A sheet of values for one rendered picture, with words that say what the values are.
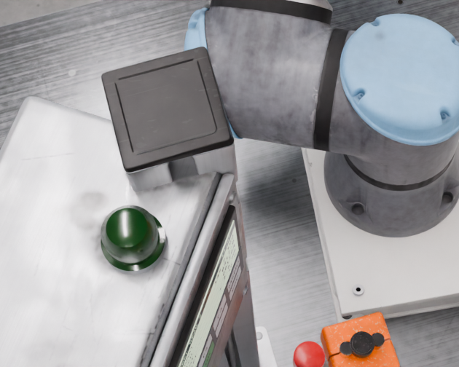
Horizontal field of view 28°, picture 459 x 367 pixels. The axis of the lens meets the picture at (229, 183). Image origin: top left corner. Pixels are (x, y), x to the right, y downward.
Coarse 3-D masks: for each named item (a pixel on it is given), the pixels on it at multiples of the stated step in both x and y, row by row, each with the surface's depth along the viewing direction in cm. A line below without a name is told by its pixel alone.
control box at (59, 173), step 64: (64, 128) 39; (0, 192) 38; (64, 192) 38; (128, 192) 38; (192, 192) 38; (0, 256) 37; (64, 256) 37; (192, 256) 37; (0, 320) 36; (64, 320) 36; (128, 320) 36
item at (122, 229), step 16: (128, 208) 35; (112, 224) 35; (128, 224) 35; (144, 224) 35; (160, 224) 37; (112, 240) 35; (128, 240) 35; (144, 240) 35; (160, 240) 36; (112, 256) 36; (128, 256) 35; (144, 256) 36; (160, 256) 36; (128, 272) 36
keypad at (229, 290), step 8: (240, 248) 46; (240, 256) 47; (240, 264) 48; (232, 272) 46; (240, 272) 49; (232, 280) 47; (224, 288) 45; (232, 288) 48; (224, 296) 46; (232, 296) 49; (224, 304) 47; (216, 312) 45; (224, 312) 48; (216, 320) 46; (216, 328) 47; (208, 336) 45; (216, 336) 48; (208, 344) 46; (208, 352) 46; (200, 360) 44; (208, 360) 47
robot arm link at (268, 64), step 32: (224, 0) 83; (256, 0) 82; (288, 0) 82; (320, 0) 84; (192, 32) 84; (224, 32) 83; (256, 32) 82; (288, 32) 82; (320, 32) 84; (224, 64) 83; (256, 64) 82; (288, 64) 82; (320, 64) 81; (224, 96) 83; (256, 96) 83; (288, 96) 82; (256, 128) 85; (288, 128) 84
